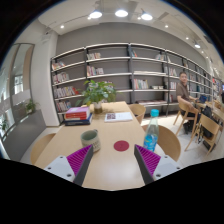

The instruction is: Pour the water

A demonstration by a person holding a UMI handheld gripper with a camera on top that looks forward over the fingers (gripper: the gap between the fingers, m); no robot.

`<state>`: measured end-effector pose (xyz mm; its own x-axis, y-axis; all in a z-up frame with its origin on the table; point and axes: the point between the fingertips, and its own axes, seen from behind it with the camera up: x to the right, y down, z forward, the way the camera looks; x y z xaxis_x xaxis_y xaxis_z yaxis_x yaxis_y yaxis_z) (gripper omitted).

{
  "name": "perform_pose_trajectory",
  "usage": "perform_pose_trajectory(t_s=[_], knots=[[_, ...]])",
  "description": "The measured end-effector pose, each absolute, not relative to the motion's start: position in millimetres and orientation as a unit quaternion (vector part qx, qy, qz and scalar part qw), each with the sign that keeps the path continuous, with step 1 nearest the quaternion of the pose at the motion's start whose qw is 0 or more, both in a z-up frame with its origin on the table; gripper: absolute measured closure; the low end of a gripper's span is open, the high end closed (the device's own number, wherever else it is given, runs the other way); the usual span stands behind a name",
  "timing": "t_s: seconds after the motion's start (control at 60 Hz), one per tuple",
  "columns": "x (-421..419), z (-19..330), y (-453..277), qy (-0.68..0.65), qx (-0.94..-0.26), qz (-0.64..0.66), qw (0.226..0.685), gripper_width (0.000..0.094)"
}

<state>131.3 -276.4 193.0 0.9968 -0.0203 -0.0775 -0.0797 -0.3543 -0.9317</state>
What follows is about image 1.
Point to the wooden round-back chair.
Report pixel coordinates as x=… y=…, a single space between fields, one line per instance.
x=41 y=146
x=138 y=110
x=170 y=141

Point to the wooden slat-back chair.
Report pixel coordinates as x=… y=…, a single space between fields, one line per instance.
x=208 y=124
x=186 y=108

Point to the person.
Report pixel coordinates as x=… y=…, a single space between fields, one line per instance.
x=182 y=90

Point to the green potted plant, white pot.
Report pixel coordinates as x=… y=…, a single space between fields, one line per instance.
x=97 y=91

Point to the flat round red coaster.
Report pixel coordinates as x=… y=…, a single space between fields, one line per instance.
x=121 y=146

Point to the grey bookshelf unit with books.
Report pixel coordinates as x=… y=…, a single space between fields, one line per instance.
x=113 y=68

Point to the red book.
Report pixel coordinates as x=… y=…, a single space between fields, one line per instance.
x=77 y=117

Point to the pink-covered book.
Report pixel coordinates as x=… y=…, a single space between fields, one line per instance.
x=77 y=110

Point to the dark blue book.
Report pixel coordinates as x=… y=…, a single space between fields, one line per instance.
x=78 y=122

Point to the white open magazine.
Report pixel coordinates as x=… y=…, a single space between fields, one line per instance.
x=119 y=117

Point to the round ceiling lights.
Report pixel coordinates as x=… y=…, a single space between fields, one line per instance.
x=121 y=13

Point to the clear bottle with blue cap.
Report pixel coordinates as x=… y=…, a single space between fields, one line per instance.
x=151 y=135

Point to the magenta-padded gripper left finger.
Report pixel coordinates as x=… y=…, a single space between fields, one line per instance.
x=58 y=166

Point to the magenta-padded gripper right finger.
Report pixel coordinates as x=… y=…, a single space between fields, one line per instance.
x=166 y=165

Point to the grey-green patterned mug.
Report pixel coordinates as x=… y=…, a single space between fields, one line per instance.
x=90 y=140

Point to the small green background plant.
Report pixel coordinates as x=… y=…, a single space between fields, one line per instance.
x=30 y=106

